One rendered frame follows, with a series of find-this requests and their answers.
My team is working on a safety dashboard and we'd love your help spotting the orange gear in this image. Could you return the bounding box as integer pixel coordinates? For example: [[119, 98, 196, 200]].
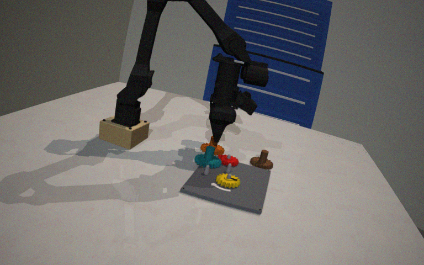
[[200, 136, 225, 156]]

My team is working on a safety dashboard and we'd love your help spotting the teal gear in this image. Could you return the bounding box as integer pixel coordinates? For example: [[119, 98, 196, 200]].
[[194, 146, 222, 168]]

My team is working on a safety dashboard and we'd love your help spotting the red gear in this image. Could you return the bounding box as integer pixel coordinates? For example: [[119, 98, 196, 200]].
[[218, 155, 238, 166]]

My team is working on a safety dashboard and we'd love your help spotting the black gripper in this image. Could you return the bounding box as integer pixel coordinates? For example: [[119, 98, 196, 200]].
[[209, 79, 238, 142]]

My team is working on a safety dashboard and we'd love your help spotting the brown gear with handle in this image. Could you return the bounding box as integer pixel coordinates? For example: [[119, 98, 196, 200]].
[[250, 150, 273, 169]]

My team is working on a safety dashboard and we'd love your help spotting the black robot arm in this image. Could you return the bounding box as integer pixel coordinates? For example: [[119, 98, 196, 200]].
[[111, 0, 269, 128]]

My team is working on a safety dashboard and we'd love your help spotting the yellow gear with black stripe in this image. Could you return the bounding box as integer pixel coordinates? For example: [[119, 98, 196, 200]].
[[216, 174, 240, 188]]

